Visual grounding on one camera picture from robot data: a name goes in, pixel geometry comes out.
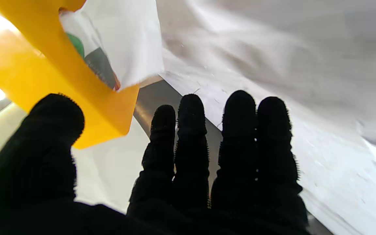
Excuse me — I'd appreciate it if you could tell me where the orange plastic tissue box cover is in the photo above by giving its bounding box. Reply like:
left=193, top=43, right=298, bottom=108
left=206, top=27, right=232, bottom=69
left=0, top=0, right=140, bottom=149

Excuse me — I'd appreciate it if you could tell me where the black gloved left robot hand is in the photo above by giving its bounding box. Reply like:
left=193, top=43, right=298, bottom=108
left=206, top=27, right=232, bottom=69
left=0, top=90, right=309, bottom=235

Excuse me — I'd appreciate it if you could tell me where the white green tissue pack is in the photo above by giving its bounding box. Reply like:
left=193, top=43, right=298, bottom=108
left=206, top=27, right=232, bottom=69
left=59, top=0, right=165, bottom=91

